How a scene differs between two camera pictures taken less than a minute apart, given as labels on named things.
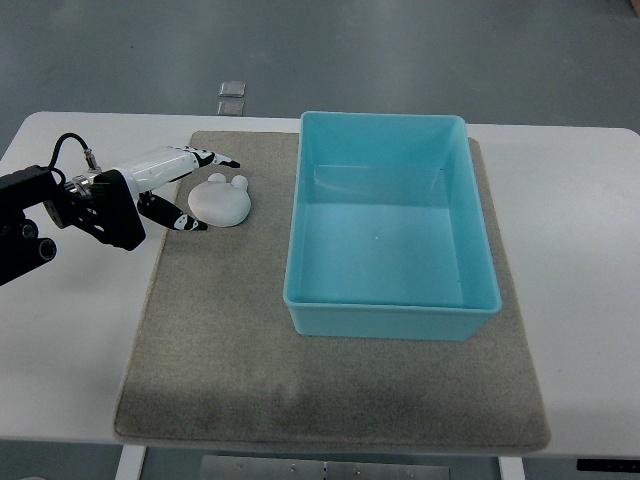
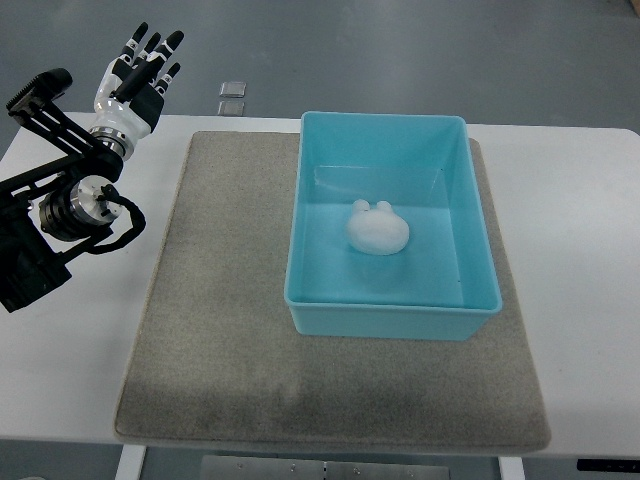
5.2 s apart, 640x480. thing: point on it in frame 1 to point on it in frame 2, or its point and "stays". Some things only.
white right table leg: [511, 468] stays
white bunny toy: [219, 203] to [378, 230]
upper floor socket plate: [232, 89] stays
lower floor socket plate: [225, 107] stays
